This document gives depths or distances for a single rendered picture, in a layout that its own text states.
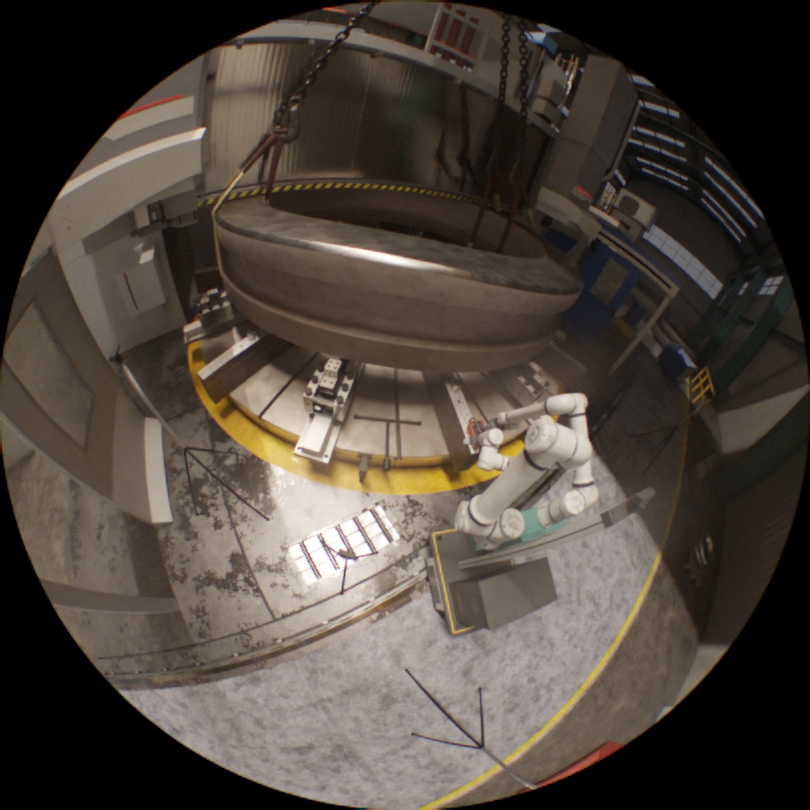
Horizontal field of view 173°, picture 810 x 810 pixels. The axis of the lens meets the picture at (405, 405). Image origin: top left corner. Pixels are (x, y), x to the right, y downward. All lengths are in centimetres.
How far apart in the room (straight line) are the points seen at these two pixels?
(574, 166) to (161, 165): 565
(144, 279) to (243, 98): 252
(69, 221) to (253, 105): 251
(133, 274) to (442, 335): 379
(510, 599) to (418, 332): 198
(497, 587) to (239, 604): 200
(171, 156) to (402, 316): 208
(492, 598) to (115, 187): 347
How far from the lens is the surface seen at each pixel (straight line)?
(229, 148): 403
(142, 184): 222
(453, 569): 223
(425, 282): 175
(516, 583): 187
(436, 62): 499
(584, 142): 594
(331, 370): 216
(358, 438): 240
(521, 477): 98
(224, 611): 266
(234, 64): 424
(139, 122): 270
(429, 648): 258
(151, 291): 416
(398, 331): 207
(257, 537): 254
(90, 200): 236
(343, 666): 253
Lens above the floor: 240
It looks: 51 degrees down
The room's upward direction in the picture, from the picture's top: 19 degrees clockwise
